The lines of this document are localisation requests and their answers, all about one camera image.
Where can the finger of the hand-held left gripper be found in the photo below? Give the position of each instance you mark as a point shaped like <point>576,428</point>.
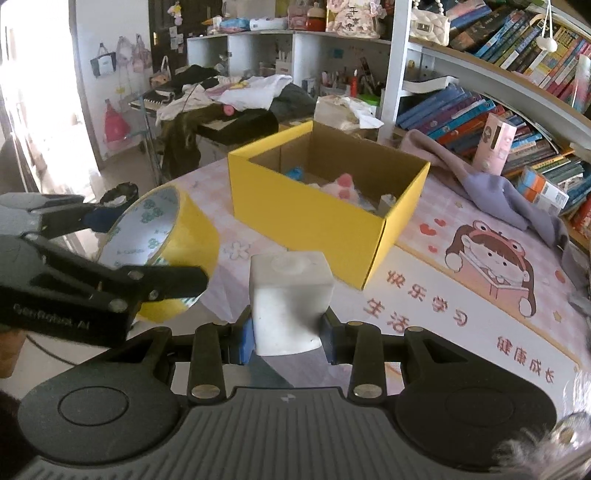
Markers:
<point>101,220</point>
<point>184,281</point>

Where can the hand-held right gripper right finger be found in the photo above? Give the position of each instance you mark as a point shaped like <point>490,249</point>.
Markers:
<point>328,341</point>

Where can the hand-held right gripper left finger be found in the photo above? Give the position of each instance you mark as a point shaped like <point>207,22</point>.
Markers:
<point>247,341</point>

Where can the yellow tape roll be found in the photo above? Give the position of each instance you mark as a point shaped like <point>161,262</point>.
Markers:
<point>194,240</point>

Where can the white cube charger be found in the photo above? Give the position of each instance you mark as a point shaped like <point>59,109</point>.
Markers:
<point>288,304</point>

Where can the yellow cardboard box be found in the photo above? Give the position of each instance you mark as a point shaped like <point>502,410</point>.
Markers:
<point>300,221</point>

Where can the pink plush paw toy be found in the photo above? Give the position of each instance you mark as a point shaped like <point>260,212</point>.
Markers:
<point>344,188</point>

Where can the black waste bin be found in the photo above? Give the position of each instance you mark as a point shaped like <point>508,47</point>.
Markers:
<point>117,194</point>

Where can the red hanging bag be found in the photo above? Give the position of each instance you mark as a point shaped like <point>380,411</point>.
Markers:
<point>116,124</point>

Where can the pile of clothes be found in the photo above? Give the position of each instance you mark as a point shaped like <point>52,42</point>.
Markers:
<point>249,97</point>

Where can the purple-grey cloth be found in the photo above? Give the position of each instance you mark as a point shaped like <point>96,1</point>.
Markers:
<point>489,194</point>

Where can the white plastic bag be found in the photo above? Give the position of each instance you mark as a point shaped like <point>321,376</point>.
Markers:
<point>346,110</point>

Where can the row of leaning books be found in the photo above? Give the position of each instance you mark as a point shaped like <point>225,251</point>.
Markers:
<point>438,110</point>

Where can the white cubby shelf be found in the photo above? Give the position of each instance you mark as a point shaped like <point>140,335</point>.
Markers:
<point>295,50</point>

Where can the pink tall carton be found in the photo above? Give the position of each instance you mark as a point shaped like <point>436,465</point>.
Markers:
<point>494,143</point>

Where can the orange and white small boxes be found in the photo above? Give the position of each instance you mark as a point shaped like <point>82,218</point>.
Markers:
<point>540,189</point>

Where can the white bookshelf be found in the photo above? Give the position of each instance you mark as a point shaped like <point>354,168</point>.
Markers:
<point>397,69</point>

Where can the pink floral gift box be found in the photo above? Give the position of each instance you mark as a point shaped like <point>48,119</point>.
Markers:
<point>353,18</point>

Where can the white quilted handbag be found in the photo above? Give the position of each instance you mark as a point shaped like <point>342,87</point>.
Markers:
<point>429,25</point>

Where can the row of shelved books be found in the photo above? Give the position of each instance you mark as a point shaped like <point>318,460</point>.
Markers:
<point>508,41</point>

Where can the white hanging charm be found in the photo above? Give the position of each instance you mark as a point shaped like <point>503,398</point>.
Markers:
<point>548,42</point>

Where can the wall-hung bags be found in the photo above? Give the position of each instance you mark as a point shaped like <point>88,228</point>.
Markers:
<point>122,55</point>

